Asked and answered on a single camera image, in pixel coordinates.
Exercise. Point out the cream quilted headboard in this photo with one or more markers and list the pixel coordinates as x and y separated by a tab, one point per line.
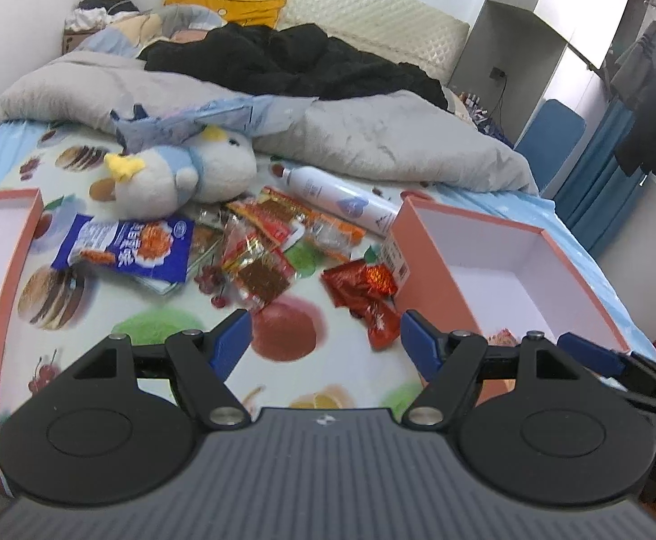
361	11

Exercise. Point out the white spray bottle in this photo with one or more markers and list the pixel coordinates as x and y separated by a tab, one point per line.
339	197

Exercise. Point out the white wardrobe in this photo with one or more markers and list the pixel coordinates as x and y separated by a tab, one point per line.
508	28

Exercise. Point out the white blue plush penguin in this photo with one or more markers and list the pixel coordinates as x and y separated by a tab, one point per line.
192	174

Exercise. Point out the large red snack packet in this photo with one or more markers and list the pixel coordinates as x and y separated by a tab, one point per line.
356	284

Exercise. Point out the blue snack packet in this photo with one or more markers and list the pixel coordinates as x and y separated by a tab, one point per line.
119	247

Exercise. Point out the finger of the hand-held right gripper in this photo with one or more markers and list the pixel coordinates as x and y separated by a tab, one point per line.
592	353

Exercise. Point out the green bordered snack packet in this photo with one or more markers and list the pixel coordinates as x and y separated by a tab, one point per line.
201	247

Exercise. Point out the clear orange snack packet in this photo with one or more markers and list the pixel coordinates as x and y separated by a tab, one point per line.
336	233

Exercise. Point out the blue curtain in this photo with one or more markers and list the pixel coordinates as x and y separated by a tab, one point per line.
598	180

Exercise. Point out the light blue plastic bag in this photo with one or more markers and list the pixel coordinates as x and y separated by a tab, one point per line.
232	112

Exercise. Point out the blue chair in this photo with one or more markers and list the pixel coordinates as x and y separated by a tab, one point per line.
553	135

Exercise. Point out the orange striped snack packet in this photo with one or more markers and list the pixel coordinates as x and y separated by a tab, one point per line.
266	219

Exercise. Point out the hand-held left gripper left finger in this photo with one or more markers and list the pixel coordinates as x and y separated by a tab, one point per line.
237	337

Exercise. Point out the brown jerky snack packet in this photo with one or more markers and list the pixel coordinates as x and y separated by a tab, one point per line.
285	202

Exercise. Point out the pink cardboard box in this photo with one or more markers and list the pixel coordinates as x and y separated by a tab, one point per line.
508	270

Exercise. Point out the small red snack packet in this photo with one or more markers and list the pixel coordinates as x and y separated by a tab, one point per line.
383	326

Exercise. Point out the grey blanket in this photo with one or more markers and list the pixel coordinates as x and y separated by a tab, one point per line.
361	135

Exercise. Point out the yellow pillow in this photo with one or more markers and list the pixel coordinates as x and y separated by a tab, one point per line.
226	3

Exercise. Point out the pile of clothes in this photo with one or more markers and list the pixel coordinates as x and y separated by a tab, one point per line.
102	8

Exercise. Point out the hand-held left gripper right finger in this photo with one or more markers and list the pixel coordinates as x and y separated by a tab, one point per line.
418	343

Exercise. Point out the square brown snack packet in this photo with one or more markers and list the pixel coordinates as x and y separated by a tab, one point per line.
263	275

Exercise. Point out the light blue patterned quilt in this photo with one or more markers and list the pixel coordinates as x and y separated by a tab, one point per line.
136	28

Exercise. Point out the wall outlet with plug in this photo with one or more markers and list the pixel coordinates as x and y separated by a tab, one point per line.
498	73

